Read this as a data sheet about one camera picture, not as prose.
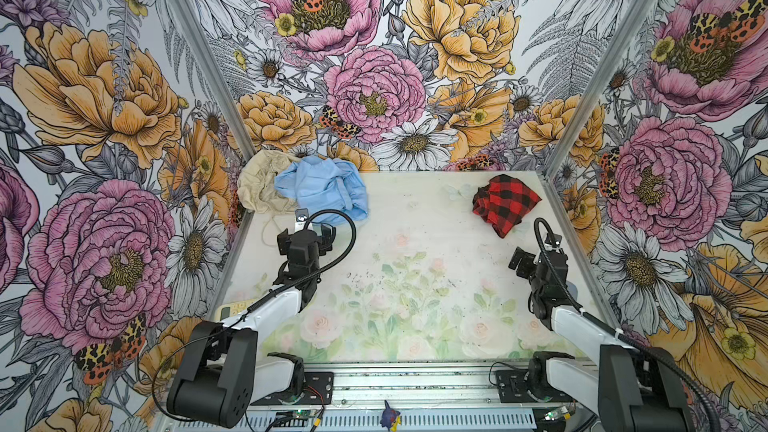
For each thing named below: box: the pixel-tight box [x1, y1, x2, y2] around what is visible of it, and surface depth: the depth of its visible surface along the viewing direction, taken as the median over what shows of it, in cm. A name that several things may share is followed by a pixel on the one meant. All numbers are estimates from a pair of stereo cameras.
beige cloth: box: [236, 149, 301, 214], surface depth 113 cm
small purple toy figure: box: [380, 400, 401, 432], surface depth 68 cm
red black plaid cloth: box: [472, 174, 542, 239], surface depth 104 cm
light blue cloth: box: [274, 156, 369, 224], surface depth 108 cm
